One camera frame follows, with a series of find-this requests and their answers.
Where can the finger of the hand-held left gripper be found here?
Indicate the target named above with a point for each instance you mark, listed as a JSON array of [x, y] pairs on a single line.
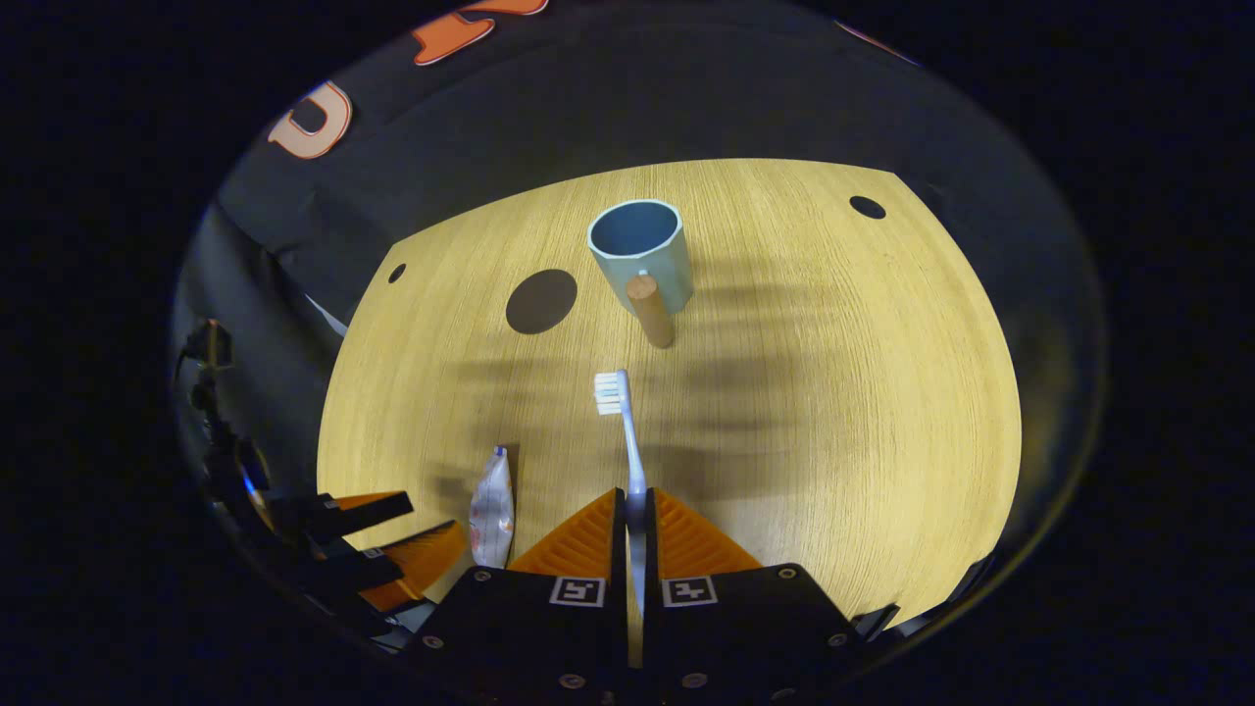
[[343, 518], [392, 574]]

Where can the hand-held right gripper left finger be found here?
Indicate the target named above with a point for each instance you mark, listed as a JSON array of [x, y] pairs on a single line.
[[616, 628]]

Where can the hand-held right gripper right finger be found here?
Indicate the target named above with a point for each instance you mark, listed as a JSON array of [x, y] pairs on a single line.
[[655, 628]]

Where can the dark brown round coaster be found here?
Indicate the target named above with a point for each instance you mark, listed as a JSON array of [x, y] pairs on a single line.
[[541, 301]]

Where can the pale blue toothbrush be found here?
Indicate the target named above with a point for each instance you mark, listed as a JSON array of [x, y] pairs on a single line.
[[632, 441]]

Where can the white toothpaste tube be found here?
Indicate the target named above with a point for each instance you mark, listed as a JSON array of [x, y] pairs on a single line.
[[492, 510]]

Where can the light blue cup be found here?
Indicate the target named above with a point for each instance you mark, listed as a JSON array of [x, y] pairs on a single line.
[[657, 257]]

